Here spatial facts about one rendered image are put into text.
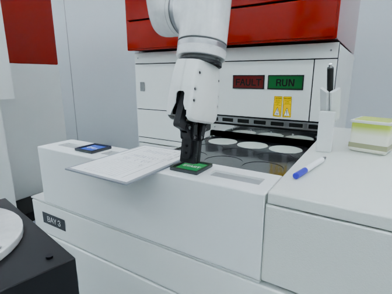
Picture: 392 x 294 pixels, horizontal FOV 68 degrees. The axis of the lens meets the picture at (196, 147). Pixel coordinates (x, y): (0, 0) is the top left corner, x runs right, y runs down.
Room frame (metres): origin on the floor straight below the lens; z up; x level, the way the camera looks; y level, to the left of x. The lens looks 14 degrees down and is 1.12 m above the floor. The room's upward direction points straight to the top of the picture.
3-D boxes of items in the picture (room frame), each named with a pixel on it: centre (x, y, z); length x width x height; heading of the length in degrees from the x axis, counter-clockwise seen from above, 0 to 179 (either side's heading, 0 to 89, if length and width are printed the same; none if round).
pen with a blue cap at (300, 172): (0.47, -0.20, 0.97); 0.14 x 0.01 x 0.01; 139
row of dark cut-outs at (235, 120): (1.02, -0.23, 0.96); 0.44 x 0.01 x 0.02; 59
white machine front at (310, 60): (1.12, -0.08, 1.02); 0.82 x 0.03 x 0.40; 59
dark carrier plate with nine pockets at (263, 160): (0.83, -0.13, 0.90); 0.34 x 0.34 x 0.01; 59
